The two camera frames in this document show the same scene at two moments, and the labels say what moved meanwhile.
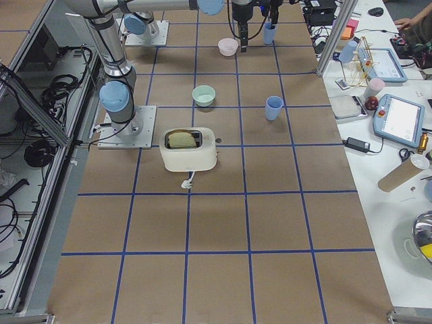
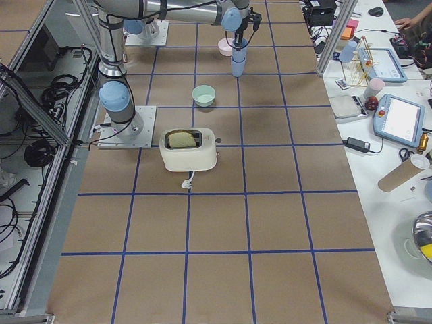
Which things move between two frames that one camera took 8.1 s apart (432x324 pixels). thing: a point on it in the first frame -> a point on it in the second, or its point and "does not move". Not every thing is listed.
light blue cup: (273, 107) -> (240, 55)
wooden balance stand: (357, 67) does not move
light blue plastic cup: (269, 33) -> (237, 67)
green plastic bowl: (204, 95) does not move
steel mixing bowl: (422, 232) does not move
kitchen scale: (347, 107) does not move
